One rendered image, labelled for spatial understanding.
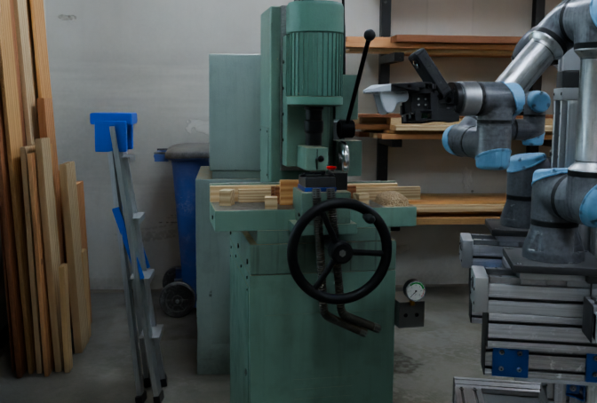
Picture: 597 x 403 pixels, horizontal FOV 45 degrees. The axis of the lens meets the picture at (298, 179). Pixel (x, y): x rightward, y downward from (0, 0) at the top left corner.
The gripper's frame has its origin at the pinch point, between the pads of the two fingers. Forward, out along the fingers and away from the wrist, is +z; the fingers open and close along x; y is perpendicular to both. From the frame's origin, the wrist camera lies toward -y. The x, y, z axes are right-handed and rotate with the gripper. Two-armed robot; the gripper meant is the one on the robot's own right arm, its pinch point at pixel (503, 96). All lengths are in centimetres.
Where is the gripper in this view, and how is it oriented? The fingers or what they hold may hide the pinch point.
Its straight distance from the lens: 296.1
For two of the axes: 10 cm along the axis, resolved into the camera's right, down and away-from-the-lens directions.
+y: 1.3, 9.9, 1.2
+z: -0.9, -1.0, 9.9
